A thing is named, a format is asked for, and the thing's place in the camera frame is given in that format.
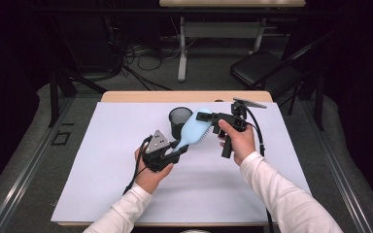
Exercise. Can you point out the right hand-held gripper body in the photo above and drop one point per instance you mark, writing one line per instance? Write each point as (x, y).
(238, 119)

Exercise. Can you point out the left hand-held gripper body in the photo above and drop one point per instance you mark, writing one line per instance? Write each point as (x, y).
(157, 145)

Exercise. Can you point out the light blue hairbrush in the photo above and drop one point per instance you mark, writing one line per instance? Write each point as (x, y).
(192, 127)

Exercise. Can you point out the black mesh pen holder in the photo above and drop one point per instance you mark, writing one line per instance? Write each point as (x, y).
(178, 118)

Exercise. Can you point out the person's right hand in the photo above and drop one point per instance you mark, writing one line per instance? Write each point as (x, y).
(241, 144)

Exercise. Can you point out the person's left hand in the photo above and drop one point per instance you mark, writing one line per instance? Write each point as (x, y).
(153, 179)

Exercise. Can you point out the white table mat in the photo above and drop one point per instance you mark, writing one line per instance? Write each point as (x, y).
(110, 168)

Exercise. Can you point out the black folding chair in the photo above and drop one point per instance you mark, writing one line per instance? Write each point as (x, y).
(262, 69)

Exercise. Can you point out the white-framed desk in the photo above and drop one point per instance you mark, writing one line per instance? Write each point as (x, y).
(220, 29)

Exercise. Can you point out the black metal stand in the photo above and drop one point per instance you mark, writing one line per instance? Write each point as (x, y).
(54, 97)

